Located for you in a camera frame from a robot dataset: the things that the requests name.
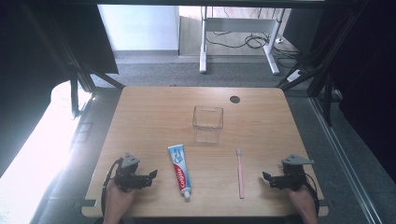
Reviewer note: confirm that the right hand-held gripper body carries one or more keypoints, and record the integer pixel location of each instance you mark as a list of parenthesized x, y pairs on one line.
[(292, 175)]

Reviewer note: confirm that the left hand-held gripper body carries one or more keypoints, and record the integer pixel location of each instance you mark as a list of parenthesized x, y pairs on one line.
[(126, 179)]

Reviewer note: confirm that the blue and red toothpaste tube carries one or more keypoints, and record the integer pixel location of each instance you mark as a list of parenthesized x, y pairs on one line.
[(181, 171)]

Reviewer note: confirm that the pink toothbrush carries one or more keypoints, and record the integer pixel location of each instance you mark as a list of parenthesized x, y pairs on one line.
[(240, 177)]

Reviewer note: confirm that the clear plastic container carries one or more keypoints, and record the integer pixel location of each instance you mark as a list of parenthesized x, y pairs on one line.
[(207, 123)]

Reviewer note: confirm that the person's left hand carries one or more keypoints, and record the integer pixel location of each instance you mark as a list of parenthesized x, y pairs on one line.
[(117, 200)]

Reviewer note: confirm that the person's right hand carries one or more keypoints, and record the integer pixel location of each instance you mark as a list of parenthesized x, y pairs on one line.
[(303, 200)]

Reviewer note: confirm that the white power strip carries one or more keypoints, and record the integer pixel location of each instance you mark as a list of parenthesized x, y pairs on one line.
[(294, 75)]

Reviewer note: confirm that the black metal stand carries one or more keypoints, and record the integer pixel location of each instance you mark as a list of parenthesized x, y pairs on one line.
[(320, 68), (82, 74)]

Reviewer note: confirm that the aluminium floor rail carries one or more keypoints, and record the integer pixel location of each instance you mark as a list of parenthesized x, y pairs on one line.
[(342, 161)]

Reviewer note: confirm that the white desk frame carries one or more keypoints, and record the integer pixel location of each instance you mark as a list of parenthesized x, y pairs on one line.
[(238, 25)]

